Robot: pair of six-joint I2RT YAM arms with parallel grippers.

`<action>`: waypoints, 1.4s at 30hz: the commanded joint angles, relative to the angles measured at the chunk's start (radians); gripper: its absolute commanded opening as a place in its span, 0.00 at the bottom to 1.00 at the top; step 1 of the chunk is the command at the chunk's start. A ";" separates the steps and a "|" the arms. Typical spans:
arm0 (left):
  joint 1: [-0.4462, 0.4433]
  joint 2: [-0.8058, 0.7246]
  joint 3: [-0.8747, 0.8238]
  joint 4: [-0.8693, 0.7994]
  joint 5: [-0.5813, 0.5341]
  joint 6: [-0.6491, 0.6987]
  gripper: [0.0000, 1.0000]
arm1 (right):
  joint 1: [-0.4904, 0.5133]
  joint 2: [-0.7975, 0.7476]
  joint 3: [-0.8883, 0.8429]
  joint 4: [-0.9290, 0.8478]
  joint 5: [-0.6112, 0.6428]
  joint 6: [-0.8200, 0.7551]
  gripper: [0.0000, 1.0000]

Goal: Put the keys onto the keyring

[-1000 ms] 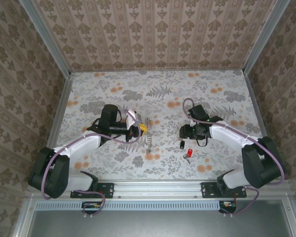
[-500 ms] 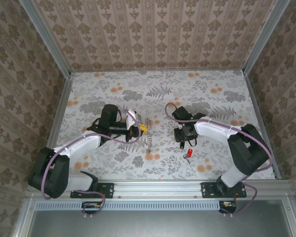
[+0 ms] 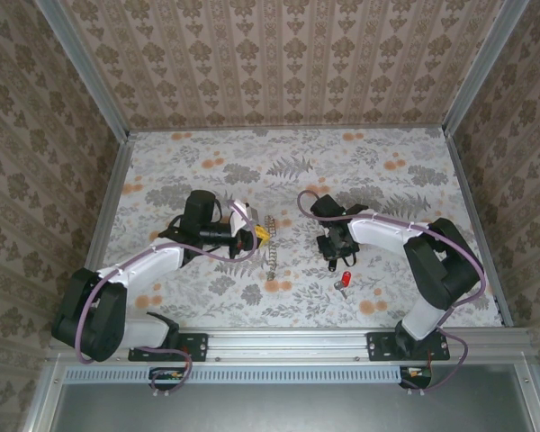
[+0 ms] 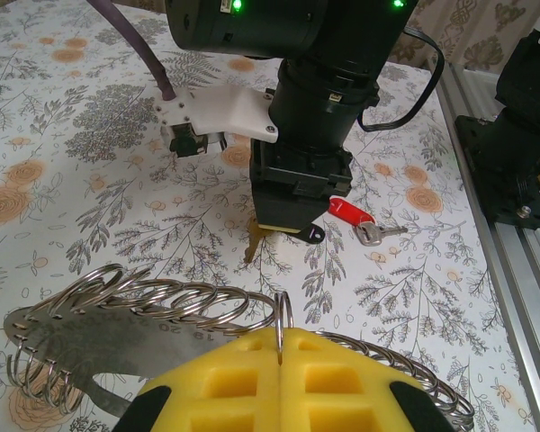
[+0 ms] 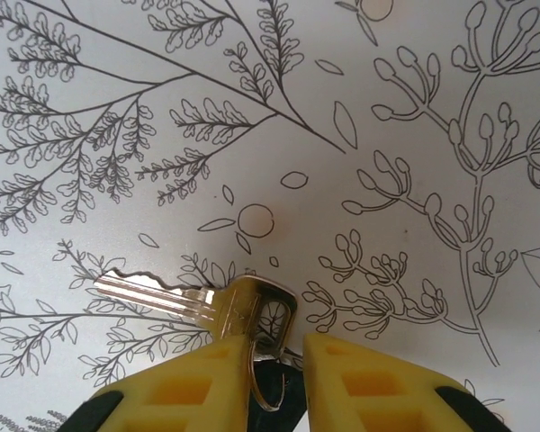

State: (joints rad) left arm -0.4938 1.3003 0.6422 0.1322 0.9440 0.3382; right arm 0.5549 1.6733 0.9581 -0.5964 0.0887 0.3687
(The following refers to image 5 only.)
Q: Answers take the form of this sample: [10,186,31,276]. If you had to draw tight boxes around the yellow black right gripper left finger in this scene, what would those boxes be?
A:
[69,336,256,432]

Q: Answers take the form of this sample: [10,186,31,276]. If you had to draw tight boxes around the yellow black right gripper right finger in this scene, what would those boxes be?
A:
[296,332,510,432]

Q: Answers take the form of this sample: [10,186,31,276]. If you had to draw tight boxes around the small silver split ring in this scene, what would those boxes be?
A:
[246,337,284,413]

